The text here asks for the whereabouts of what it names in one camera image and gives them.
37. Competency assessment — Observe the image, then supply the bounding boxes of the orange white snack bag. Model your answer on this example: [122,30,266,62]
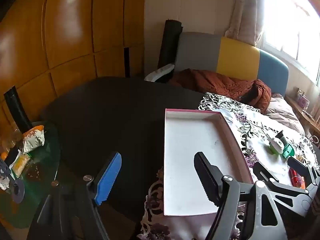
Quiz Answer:
[22,127,45,155]

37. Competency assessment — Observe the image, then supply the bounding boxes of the wooden desk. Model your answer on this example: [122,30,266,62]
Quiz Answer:
[285,95,320,137]

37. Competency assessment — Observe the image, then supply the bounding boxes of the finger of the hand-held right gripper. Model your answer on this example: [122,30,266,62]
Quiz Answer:
[253,162,313,217]
[287,156,320,190]

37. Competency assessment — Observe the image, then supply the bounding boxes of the pink storage box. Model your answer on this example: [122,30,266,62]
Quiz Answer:
[296,89,310,110]

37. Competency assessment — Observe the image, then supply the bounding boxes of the yellow snack packet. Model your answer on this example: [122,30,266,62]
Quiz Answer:
[10,154,31,176]

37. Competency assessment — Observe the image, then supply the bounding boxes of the green white round toy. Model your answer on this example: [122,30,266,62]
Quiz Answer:
[267,130,285,155]

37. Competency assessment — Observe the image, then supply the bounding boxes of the rust brown quilt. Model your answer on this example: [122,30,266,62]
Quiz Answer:
[169,69,272,114]

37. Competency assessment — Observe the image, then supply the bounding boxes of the grey yellow blue headboard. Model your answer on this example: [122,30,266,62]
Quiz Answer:
[174,32,289,97]

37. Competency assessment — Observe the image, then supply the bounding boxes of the green plastic toy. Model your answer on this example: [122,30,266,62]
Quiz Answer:
[282,144,297,160]

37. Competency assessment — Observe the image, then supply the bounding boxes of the beige pillow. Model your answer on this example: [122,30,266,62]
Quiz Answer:
[265,94,306,135]

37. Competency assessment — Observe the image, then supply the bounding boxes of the beige curtain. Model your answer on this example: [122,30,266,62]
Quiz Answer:
[224,0,267,46]

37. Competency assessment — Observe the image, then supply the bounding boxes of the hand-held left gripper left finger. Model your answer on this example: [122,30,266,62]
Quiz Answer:
[26,151,122,240]

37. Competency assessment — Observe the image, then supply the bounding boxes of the black ribbed tube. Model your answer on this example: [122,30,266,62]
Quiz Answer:
[4,86,33,133]

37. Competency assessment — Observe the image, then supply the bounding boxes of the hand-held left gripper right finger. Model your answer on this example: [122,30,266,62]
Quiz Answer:
[194,151,288,240]

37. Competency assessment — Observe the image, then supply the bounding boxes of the glass side table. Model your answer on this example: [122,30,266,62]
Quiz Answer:
[0,122,62,230]

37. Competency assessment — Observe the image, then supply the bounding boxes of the grey ring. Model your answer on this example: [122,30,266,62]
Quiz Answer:
[10,180,25,203]

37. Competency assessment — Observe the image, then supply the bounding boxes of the black rolled mat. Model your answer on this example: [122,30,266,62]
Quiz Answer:
[158,19,183,68]

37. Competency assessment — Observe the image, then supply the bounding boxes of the window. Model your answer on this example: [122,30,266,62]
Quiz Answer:
[260,0,320,82]

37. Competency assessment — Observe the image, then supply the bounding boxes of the pink white cardboard box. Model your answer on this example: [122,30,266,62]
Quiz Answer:
[163,109,254,217]

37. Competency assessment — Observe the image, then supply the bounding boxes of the white embroidered floral tablecloth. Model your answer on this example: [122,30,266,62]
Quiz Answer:
[136,92,320,240]

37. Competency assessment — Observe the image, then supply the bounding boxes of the red cylinder toy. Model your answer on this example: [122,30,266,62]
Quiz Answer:
[289,167,304,188]

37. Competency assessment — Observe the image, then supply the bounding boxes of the wooden wardrobe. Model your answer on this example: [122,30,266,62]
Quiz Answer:
[0,0,146,133]

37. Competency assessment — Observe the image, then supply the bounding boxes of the black padded table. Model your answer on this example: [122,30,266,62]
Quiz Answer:
[40,76,208,220]

